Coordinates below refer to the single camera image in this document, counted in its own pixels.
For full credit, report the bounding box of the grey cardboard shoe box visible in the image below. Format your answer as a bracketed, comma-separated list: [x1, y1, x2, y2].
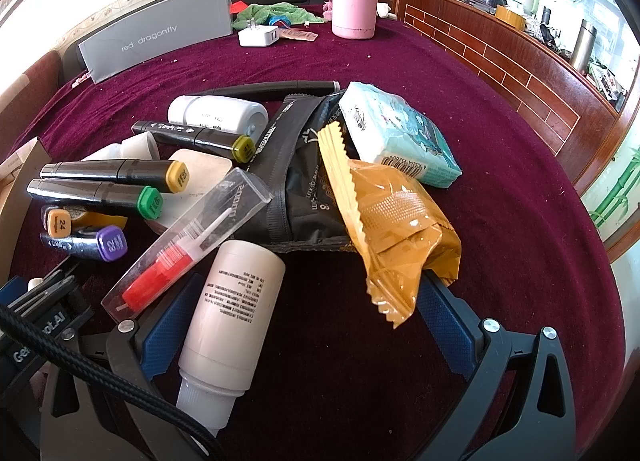
[77, 0, 235, 84]

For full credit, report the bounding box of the white teal tissue pack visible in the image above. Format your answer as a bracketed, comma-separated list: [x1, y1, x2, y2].
[339, 81, 463, 189]

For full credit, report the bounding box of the orange cap black marker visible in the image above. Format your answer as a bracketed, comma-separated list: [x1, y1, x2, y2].
[41, 205, 101, 238]

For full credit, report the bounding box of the purple cap black marker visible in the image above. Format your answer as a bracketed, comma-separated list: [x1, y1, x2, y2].
[40, 225, 128, 263]

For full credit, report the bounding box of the green cap black marker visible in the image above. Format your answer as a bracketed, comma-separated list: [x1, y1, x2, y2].
[27, 178, 165, 221]

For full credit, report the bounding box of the brown cardboard tray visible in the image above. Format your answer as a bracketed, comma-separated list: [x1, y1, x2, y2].
[0, 137, 53, 287]

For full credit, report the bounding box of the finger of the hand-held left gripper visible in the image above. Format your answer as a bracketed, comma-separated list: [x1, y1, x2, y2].
[0, 261, 83, 314]

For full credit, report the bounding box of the red white tube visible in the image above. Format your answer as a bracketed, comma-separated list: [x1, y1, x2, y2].
[101, 167, 273, 324]

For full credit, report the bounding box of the medium white bottle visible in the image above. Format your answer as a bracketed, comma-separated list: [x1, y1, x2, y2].
[167, 95, 269, 139]

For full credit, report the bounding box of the white power adapter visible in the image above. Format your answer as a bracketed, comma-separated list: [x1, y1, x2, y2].
[238, 16, 280, 48]

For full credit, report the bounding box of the yellow snack packet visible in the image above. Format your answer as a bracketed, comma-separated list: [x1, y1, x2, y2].
[317, 122, 462, 329]

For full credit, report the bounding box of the maroon velvet cloth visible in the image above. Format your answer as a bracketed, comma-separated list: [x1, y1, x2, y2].
[0, 1, 626, 461]

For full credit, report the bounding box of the wooden cabinet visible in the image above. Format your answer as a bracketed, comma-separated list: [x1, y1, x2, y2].
[395, 0, 633, 197]

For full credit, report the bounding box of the large white bottle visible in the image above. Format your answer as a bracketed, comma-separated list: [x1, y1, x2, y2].
[175, 239, 287, 438]

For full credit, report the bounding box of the yellow round tin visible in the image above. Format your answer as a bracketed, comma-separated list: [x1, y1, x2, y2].
[495, 4, 528, 32]

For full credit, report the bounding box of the black braided cable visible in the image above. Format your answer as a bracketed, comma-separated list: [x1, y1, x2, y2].
[0, 303, 226, 461]

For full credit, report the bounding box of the round jar with white lid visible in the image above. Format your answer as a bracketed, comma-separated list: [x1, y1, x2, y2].
[145, 148, 241, 234]

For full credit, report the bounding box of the yellow cap black marker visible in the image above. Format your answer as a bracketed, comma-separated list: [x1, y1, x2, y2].
[40, 157, 193, 193]

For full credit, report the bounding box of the steel thermos flask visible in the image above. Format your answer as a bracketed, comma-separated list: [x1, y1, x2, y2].
[570, 18, 598, 74]

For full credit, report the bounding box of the olive cap black marker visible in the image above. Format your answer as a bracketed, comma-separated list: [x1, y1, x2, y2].
[131, 120, 257, 163]

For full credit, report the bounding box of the green cloth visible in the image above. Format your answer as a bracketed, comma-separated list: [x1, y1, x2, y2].
[233, 2, 326, 32]

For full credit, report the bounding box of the small white bottle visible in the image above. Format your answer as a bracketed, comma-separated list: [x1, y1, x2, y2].
[82, 132, 162, 162]

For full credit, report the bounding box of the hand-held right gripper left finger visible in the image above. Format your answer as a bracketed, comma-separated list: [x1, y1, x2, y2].
[40, 273, 226, 461]

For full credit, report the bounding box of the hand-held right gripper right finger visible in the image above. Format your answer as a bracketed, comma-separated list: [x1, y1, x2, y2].
[417, 273, 577, 461]

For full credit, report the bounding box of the long black pen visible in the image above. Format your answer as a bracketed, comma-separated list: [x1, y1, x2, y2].
[187, 80, 341, 101]

